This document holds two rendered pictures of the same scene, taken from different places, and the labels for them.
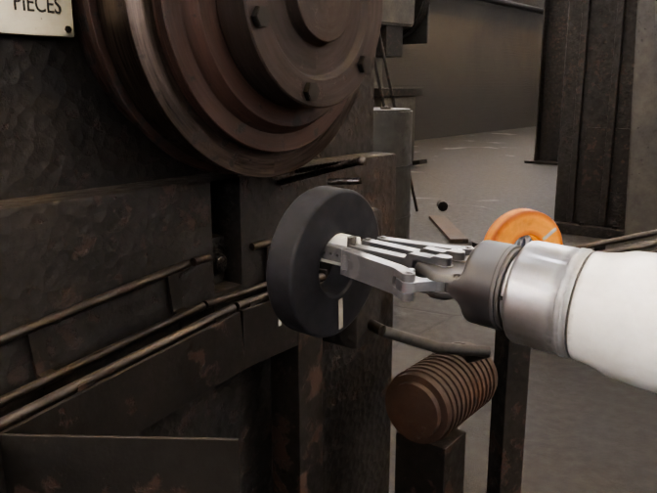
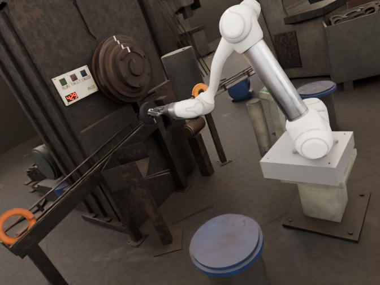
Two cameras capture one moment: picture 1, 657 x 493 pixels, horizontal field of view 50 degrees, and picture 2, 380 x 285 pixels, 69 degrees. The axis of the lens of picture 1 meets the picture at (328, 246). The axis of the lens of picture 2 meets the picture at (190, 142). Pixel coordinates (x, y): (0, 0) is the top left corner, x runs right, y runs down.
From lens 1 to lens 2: 114 cm
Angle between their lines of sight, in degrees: 11
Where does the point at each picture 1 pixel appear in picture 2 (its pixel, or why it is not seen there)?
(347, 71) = (146, 77)
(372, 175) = (165, 87)
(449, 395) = (191, 127)
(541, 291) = (171, 109)
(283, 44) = (132, 78)
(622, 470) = not seen: hidden behind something
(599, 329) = (177, 112)
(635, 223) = not seen: hidden behind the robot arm
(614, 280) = (177, 106)
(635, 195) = not seen: hidden behind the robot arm
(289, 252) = (142, 115)
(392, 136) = (188, 57)
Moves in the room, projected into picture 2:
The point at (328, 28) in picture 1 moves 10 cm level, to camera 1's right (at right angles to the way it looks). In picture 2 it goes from (139, 72) to (152, 67)
